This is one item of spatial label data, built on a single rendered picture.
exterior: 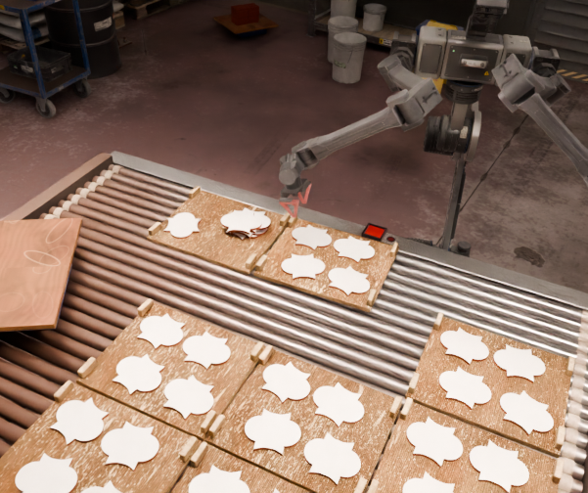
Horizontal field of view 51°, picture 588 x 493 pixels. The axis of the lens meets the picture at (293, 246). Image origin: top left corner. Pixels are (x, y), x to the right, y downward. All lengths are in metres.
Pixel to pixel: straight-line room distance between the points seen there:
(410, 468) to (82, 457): 0.81
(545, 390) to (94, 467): 1.22
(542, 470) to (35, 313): 1.41
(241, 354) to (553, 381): 0.89
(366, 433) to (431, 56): 1.37
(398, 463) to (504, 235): 2.61
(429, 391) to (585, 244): 2.58
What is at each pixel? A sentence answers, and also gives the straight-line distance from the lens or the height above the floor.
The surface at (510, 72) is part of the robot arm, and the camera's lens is 1.95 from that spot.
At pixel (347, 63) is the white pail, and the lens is 5.64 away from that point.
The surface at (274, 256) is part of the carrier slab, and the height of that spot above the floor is 0.94.
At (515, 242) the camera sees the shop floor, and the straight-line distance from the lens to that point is 4.02.
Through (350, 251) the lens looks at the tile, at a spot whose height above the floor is 0.95.
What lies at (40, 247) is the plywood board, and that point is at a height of 1.04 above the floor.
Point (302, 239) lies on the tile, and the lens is 2.19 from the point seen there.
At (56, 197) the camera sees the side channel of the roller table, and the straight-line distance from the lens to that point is 2.52.
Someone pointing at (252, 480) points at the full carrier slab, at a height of 0.94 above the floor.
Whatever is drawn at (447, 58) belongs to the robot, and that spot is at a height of 1.46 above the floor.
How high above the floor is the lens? 2.30
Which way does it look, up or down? 39 degrees down
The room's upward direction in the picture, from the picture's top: 3 degrees clockwise
